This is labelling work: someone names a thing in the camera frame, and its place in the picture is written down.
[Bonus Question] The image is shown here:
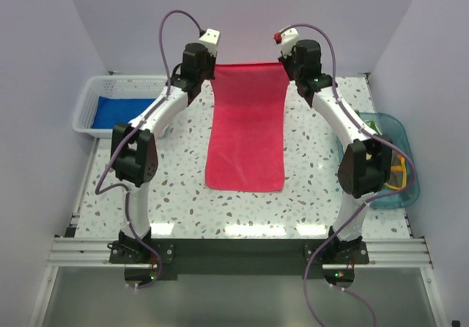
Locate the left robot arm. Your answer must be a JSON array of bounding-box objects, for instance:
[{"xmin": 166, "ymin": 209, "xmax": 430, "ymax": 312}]
[{"xmin": 108, "ymin": 40, "xmax": 218, "ymax": 264}]

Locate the pink towel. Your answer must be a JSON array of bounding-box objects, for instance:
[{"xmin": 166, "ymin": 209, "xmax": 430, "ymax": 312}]
[{"xmin": 205, "ymin": 62, "xmax": 289, "ymax": 192}]

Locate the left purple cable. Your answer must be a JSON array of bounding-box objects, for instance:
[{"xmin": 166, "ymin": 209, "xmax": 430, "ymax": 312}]
[{"xmin": 94, "ymin": 10, "xmax": 206, "ymax": 291}]

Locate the teal plastic tub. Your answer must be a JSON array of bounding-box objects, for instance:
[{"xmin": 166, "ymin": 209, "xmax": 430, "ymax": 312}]
[{"xmin": 330, "ymin": 113, "xmax": 419, "ymax": 212}]

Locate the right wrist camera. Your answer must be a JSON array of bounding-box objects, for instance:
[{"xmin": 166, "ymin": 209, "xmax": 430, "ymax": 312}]
[{"xmin": 273, "ymin": 28, "xmax": 300, "ymax": 57}]

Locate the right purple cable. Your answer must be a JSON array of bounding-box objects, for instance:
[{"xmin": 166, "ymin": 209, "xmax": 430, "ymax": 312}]
[{"xmin": 280, "ymin": 23, "xmax": 418, "ymax": 327}]

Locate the purple cable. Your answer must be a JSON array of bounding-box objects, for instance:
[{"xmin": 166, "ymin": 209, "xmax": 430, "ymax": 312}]
[
  {"xmin": 94, "ymin": 10, "xmax": 206, "ymax": 291},
  {"xmin": 280, "ymin": 23, "xmax": 418, "ymax": 327}
]

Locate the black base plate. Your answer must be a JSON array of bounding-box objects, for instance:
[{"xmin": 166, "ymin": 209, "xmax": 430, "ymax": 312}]
[{"xmin": 107, "ymin": 236, "xmax": 369, "ymax": 282}]

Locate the yellow green patterned towel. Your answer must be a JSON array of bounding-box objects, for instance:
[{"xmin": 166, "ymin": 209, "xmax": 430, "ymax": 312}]
[{"xmin": 364, "ymin": 114, "xmax": 407, "ymax": 191}]

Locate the white plastic basket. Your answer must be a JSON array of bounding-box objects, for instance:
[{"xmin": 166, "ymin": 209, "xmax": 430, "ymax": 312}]
[{"xmin": 72, "ymin": 75, "xmax": 166, "ymax": 139}]

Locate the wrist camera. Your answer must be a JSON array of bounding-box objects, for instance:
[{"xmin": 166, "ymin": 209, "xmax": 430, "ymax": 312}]
[
  {"xmin": 199, "ymin": 29, "xmax": 221, "ymax": 57},
  {"xmin": 273, "ymin": 28, "xmax": 300, "ymax": 57}
]

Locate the aluminium rail frame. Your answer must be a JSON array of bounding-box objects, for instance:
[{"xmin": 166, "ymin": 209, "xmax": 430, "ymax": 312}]
[{"xmin": 46, "ymin": 223, "xmax": 450, "ymax": 326}]

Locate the blue folded towel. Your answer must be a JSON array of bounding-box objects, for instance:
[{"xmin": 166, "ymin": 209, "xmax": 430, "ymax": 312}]
[{"xmin": 92, "ymin": 97, "xmax": 154, "ymax": 129}]

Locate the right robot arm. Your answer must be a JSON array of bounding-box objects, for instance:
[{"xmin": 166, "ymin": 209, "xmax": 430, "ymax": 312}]
[{"xmin": 276, "ymin": 34, "xmax": 393, "ymax": 263}]

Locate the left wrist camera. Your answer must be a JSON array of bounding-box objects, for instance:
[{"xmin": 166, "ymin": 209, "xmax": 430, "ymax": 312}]
[{"xmin": 199, "ymin": 29, "xmax": 221, "ymax": 57}]

